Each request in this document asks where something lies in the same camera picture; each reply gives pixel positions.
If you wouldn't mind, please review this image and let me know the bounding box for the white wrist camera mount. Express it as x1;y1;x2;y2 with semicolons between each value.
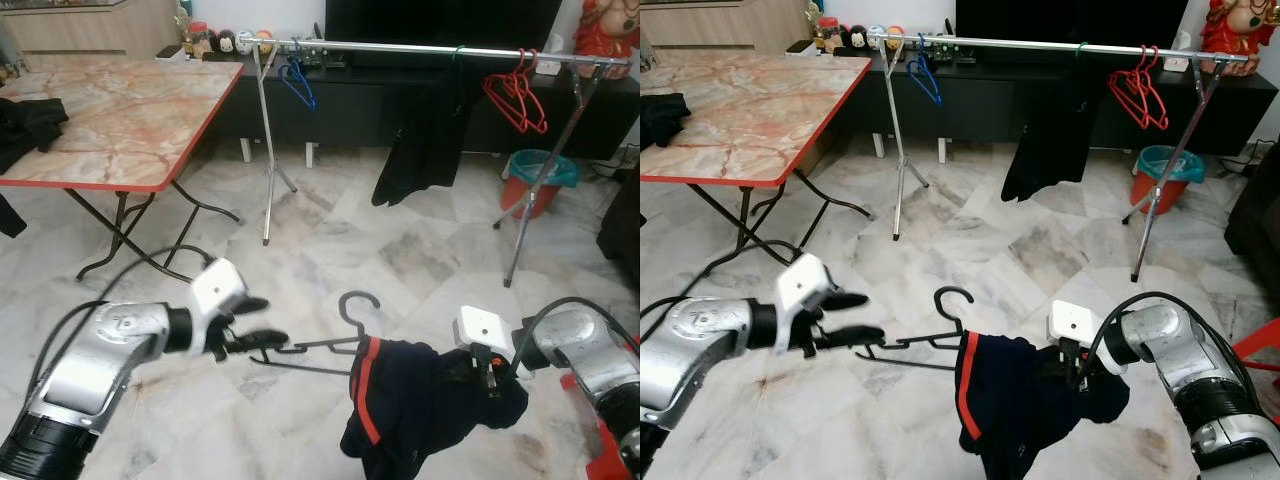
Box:
455;305;519;351
190;258;249;321
1048;300;1106;346
775;253;841;321

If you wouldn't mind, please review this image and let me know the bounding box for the red plastic hanger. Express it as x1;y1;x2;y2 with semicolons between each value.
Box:
1108;45;1163;126
482;48;541;131
1116;47;1171;131
490;50;549;136

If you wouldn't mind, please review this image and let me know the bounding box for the red laughing Buddha statue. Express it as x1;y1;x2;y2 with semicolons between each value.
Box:
1198;0;1279;51
573;0;641;56

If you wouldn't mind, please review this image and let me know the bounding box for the black television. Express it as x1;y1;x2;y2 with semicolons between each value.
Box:
325;0;566;51
955;0;1191;46

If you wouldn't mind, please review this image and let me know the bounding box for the silver metal clothes rack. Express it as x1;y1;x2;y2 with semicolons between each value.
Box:
238;36;637;289
865;33;1251;283

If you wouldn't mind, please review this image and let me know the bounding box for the black jacket with ribbed hem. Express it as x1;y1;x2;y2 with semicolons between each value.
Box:
0;97;69;238
640;92;691;151

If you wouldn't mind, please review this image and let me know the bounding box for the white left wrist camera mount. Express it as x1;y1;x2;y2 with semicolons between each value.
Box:
775;253;841;321
190;258;249;321

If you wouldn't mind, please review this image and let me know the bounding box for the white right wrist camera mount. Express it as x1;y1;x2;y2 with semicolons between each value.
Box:
1048;300;1106;346
455;305;519;351

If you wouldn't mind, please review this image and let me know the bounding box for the red bucket with teal bag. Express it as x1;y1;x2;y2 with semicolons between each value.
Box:
500;148;579;221
1130;145;1206;216

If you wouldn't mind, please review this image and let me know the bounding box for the blue plastic hanger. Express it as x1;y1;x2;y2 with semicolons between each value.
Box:
278;55;319;113
905;50;943;108

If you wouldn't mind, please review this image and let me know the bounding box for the black shirt with green logo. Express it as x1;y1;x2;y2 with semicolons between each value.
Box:
372;60;471;209
1000;55;1096;204

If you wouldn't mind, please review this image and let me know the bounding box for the navy garment with orange stripe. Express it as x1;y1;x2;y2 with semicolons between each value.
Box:
340;337;529;480
952;332;1131;480

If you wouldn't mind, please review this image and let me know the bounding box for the marble top folding table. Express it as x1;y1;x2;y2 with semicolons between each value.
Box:
0;55;246;284
640;52;874;269

